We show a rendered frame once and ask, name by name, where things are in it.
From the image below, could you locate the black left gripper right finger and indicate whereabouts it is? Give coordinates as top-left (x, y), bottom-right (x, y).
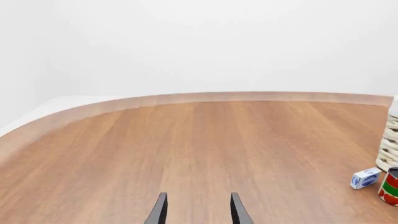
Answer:
top-left (230, 192), bottom-right (255, 224)

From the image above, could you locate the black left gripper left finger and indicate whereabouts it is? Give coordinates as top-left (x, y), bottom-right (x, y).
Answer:
top-left (144, 192), bottom-right (168, 224)

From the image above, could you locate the small white blue-print box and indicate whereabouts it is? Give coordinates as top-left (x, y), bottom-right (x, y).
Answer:
top-left (350, 166), bottom-right (382, 190)

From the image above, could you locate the red green tomato tin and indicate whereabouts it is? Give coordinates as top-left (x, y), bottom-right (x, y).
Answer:
top-left (377, 166), bottom-right (398, 207)

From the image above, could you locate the white woven rope basket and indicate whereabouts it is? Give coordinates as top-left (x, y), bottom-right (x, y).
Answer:
top-left (375, 94), bottom-right (398, 170)

